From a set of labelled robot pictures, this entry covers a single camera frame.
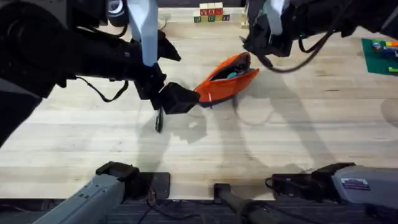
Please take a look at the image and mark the orange zip bag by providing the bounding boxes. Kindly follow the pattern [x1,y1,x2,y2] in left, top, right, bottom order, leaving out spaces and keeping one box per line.
[193,51,261,109]

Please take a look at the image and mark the black pen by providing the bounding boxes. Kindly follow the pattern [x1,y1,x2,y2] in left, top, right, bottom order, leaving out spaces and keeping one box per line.
[155,107,165,134]

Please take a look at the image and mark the right wrist upright plate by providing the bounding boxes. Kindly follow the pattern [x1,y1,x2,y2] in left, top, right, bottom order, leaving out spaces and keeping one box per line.
[264,0,290,35]

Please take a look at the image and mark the wrist upright plate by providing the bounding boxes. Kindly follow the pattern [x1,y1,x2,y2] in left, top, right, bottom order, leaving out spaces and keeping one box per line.
[126,0,160,68]
[264,0,290,35]

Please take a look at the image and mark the left wrist upright plate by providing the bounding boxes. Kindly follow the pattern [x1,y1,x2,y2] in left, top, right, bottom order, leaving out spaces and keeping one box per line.
[126,0,160,68]

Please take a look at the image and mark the wooden toy blocks heap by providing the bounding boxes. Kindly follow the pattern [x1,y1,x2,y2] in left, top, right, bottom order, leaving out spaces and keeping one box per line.
[192,2,231,24]

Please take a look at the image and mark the green board with blocks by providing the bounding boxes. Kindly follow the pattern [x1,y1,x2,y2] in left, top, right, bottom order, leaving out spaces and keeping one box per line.
[361,37,398,77]

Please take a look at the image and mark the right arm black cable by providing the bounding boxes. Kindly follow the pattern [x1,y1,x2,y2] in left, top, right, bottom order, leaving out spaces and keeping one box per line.
[257,29,335,74]

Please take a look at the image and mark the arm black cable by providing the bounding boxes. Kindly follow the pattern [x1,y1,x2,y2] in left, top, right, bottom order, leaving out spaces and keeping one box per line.
[75,75,130,104]
[257,29,335,74]

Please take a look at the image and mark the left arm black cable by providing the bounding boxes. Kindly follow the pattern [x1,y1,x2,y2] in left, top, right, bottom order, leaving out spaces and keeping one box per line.
[75,75,130,104]

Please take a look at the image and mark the black rail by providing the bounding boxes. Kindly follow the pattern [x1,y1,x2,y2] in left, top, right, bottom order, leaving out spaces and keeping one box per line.
[0,198,398,224]

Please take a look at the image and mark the black cylindrical post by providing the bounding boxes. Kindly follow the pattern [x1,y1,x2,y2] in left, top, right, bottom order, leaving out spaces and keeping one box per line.
[213,182,282,224]

